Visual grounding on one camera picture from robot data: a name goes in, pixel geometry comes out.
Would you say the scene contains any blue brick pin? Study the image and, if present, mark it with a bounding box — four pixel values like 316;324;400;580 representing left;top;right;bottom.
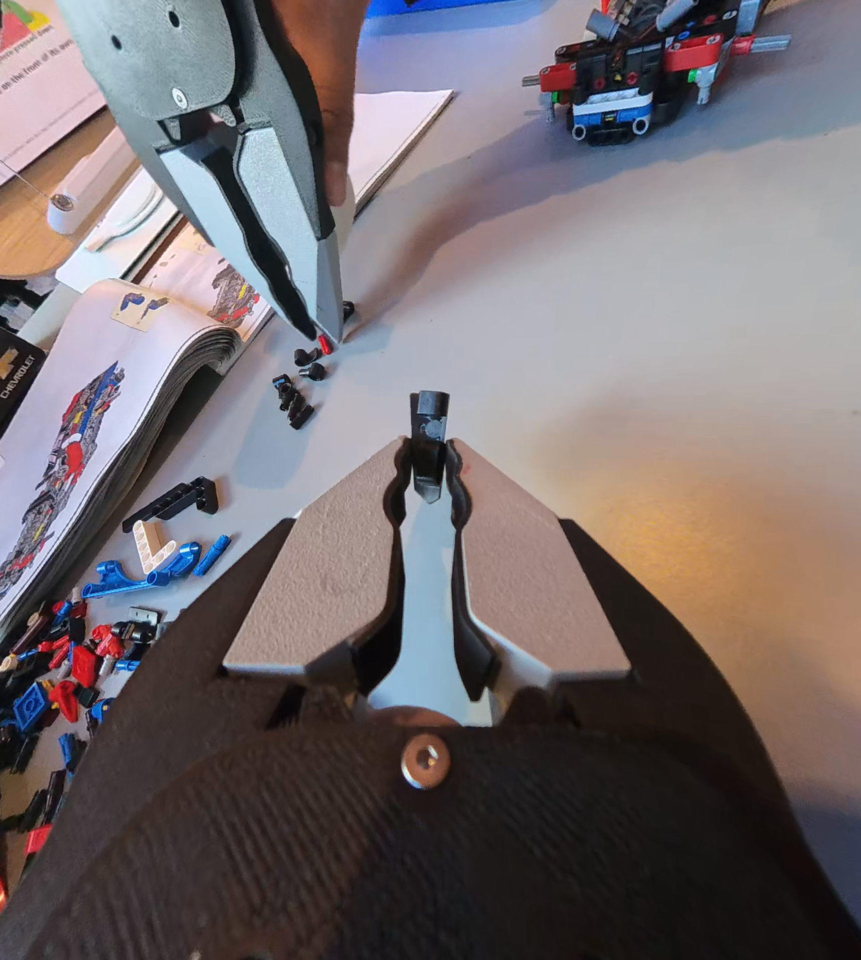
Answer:
192;534;234;577

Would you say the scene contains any toy brick car model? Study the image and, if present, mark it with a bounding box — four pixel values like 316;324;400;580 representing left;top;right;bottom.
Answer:
522;0;793;149

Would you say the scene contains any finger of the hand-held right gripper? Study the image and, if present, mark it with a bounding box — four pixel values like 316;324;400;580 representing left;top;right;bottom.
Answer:
229;122;347;348
154;138;327;342

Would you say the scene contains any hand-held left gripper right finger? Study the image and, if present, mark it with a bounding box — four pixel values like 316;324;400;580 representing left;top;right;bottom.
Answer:
445;437;634;706

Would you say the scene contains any black angled brick beam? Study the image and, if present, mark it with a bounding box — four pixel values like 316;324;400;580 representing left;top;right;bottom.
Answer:
121;476;220;535

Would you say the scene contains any person's right hand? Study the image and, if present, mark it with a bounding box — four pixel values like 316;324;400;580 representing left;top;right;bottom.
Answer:
273;0;373;207

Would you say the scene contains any black hinged brick piece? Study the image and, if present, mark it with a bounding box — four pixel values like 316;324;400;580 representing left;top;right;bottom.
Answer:
409;390;453;506

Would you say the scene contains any grey desk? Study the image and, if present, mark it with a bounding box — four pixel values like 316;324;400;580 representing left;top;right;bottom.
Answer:
0;0;861;960

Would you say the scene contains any pile of mixed toy bricks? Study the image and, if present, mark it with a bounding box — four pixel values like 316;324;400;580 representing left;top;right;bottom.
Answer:
0;596;177;852

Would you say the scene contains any cluster of black connector pieces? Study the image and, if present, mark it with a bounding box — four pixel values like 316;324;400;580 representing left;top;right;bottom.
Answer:
271;298;358;432

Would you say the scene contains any printed paper sheet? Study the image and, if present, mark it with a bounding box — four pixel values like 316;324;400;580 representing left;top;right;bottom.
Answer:
0;0;113;226

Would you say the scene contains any open instruction book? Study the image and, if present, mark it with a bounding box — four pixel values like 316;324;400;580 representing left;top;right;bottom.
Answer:
0;90;454;661

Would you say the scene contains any tan angled brick beam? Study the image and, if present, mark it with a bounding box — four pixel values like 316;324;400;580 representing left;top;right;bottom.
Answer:
132;519;181;577

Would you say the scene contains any white plastic device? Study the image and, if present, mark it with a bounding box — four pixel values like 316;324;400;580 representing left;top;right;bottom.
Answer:
46;126;135;236

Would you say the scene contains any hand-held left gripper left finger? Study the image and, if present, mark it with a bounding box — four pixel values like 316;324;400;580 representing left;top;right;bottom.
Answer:
220;437;411;699

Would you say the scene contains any blue curved brick piece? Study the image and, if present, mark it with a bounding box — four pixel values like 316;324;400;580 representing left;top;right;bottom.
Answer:
81;541;204;601

